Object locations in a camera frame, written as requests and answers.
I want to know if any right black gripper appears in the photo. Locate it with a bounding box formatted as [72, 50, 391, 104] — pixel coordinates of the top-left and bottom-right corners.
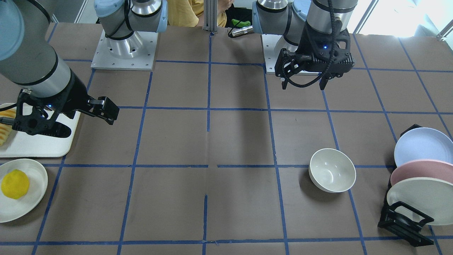
[12, 71, 120, 136]

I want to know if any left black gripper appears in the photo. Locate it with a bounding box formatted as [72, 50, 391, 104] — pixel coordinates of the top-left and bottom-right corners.
[276, 25, 355, 90]

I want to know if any white ceramic bowl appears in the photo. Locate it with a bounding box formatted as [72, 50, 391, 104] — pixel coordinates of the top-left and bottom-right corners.
[309, 148, 356, 193]

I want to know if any yellow lemon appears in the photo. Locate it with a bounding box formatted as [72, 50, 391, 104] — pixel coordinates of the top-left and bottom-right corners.
[1, 169, 30, 200]

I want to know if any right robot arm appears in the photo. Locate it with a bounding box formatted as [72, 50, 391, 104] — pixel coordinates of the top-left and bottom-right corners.
[1, 0, 168, 138]

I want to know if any cream rectangular tray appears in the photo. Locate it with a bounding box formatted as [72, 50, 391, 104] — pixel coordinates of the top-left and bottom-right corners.
[0, 112, 81, 158]

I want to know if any sliced yellow mango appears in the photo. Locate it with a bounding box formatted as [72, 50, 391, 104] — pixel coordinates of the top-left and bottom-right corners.
[0, 108, 16, 146]

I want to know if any person in yellow shirt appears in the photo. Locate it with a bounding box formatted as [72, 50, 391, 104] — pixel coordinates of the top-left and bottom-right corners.
[167, 0, 234, 27]

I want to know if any cream shallow plate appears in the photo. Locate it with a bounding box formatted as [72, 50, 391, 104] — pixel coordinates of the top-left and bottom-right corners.
[0, 159, 48, 223]

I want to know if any blue plate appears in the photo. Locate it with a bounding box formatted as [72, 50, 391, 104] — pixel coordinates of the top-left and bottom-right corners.
[394, 127, 453, 166]

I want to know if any pink plate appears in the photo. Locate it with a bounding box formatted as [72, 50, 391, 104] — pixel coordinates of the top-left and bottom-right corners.
[390, 159, 453, 185]

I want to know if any black dish rack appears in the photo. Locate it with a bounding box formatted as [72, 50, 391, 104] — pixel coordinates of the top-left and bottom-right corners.
[377, 124, 435, 247]

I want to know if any cream plate in rack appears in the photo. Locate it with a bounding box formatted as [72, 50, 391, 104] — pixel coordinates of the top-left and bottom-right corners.
[386, 177, 453, 226]

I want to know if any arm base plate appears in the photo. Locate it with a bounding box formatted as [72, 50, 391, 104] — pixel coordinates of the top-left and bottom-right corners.
[91, 31, 159, 71]
[261, 34, 321, 75]

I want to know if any green handled tool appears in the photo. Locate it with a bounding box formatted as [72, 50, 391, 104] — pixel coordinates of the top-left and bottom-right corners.
[231, 19, 251, 29]

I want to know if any aluminium frame post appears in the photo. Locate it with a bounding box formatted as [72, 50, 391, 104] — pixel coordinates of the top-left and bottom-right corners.
[202, 0, 218, 34]

